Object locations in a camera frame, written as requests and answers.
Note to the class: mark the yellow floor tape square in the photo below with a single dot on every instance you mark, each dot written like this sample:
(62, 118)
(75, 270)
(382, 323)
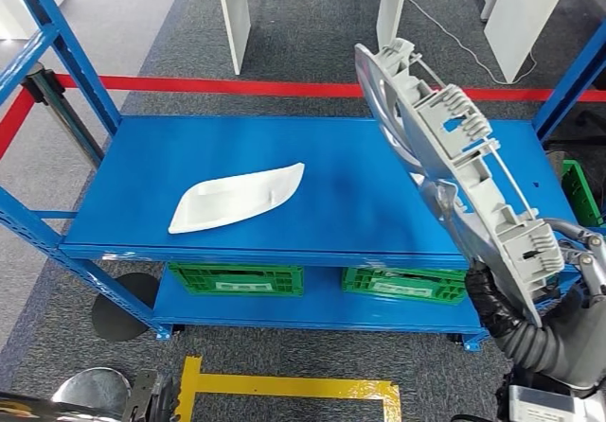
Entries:
(284, 386)

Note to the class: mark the black round floor base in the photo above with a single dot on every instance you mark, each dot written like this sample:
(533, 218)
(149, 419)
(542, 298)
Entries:
(118, 312)

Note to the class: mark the blue metal shelf rack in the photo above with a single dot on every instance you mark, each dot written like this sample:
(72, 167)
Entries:
(189, 156)

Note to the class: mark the chrome stanchion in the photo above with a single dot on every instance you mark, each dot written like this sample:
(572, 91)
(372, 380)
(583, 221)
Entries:
(94, 391)

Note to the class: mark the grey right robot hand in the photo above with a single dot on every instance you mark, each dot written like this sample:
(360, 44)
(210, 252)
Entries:
(582, 344)

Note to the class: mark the grey plastic wheel hubcap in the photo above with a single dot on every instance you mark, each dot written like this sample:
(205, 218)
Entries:
(454, 131)

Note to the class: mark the white desk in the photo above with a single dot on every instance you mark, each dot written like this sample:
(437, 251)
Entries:
(520, 18)
(236, 18)

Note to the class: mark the black-headed barrier stanchion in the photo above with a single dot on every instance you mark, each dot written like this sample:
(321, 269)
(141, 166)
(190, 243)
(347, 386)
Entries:
(61, 115)

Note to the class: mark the red barrier belt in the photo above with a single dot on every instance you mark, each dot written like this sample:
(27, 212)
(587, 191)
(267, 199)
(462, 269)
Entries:
(14, 121)
(236, 87)

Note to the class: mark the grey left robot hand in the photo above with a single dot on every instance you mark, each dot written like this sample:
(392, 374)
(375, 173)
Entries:
(149, 400)

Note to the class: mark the white curved plastic part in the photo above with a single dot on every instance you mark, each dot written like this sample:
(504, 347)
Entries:
(227, 200)

